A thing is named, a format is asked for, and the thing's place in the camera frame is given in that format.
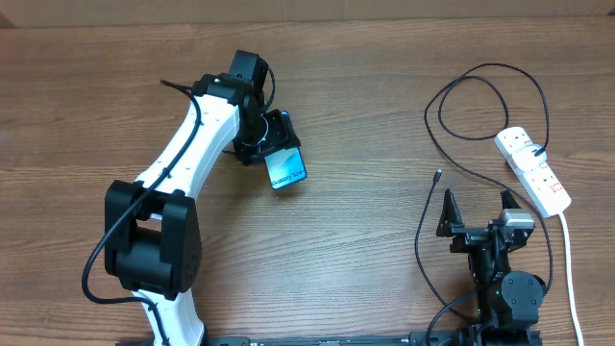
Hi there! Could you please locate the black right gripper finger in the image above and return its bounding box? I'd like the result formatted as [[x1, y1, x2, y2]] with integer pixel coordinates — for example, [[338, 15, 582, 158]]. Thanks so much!
[[436, 188, 464, 237], [501, 189, 520, 210]]

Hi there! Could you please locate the blue Samsung Galaxy smartphone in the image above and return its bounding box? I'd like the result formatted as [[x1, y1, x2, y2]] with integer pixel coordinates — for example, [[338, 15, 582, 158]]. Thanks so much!
[[263, 110, 308, 191]]

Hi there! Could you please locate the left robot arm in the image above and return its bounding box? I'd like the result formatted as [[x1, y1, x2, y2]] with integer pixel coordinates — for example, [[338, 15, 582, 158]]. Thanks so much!
[[82, 50, 308, 345]]

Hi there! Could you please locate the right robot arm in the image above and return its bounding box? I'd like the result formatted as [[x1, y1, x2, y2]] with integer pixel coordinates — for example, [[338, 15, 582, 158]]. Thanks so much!
[[436, 190, 547, 345]]

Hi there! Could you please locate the white charger plug adapter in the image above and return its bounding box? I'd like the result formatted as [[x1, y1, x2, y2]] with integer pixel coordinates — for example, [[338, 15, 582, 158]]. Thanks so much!
[[509, 144, 547, 175]]

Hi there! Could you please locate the white power strip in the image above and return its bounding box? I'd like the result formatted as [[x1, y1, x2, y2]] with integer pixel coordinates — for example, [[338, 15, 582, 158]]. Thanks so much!
[[494, 127, 572, 217]]

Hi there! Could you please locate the cardboard board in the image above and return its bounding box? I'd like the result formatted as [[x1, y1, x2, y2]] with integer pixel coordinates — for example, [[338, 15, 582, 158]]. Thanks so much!
[[1, 0, 614, 29]]

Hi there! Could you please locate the white power strip cord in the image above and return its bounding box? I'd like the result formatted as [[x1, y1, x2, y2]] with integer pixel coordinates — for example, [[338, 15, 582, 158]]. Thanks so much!
[[556, 211, 585, 346]]

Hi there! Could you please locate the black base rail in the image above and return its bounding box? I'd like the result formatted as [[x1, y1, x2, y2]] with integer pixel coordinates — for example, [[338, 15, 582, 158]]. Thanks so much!
[[205, 331, 543, 346]]

